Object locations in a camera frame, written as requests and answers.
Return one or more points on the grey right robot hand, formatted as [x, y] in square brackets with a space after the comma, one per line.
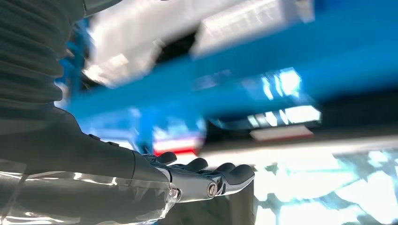
[77, 155]

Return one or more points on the white panel with red stripe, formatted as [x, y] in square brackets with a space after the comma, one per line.
[177, 146]

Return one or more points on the blue metal shelf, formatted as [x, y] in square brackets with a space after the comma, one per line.
[248, 62]

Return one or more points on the white box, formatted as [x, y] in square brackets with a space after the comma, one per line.
[124, 37]
[248, 21]

